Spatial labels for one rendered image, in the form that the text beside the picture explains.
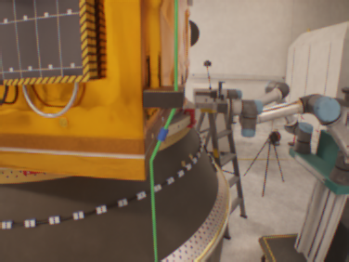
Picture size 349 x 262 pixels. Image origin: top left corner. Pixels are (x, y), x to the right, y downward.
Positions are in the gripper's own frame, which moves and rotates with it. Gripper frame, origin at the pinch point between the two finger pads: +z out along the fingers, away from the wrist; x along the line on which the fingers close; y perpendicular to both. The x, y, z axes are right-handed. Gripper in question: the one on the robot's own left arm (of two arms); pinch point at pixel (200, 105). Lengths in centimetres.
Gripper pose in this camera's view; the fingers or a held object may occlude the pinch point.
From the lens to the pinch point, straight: 110.2
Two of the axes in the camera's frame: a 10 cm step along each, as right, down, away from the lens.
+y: 0.0, -9.6, -2.9
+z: -10.0, -0.3, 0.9
